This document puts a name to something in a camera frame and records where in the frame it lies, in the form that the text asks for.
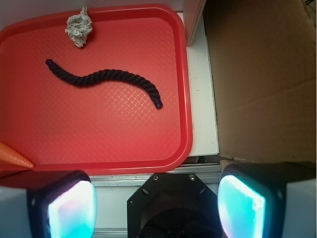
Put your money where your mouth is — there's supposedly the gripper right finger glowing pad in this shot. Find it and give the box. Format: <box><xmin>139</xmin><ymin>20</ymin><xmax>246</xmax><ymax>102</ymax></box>
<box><xmin>217</xmin><ymin>162</ymin><xmax>317</xmax><ymax>238</ymax></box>

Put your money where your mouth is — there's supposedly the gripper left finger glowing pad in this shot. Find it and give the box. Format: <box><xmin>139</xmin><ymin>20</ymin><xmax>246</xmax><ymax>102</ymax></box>
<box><xmin>0</xmin><ymin>170</ymin><xmax>97</xmax><ymax>238</ymax></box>

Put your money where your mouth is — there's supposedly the orange toy carrot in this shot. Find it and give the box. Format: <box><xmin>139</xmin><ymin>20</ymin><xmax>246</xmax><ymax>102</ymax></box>
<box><xmin>0</xmin><ymin>143</ymin><xmax>34</xmax><ymax>169</ymax></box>

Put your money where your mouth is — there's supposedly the red plastic tray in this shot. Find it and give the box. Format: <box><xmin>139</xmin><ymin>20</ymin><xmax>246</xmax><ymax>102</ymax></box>
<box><xmin>0</xmin><ymin>4</ymin><xmax>193</xmax><ymax>175</ymax></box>

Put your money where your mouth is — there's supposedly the brown cardboard panel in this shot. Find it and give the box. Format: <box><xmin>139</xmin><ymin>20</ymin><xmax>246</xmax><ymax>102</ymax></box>
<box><xmin>203</xmin><ymin>0</ymin><xmax>317</xmax><ymax>162</ymax></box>

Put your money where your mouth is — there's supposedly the crumpled white paper ball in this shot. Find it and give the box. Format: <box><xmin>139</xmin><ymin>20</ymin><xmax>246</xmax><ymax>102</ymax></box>
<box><xmin>64</xmin><ymin>6</ymin><xmax>93</xmax><ymax>48</ymax></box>

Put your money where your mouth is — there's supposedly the light wooden board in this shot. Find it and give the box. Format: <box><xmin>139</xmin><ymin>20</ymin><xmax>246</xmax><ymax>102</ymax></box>
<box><xmin>183</xmin><ymin>0</ymin><xmax>207</xmax><ymax>47</ymax></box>

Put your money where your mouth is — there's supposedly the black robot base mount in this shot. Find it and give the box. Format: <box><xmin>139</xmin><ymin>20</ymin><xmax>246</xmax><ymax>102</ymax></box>
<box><xmin>127</xmin><ymin>173</ymin><xmax>222</xmax><ymax>238</ymax></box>

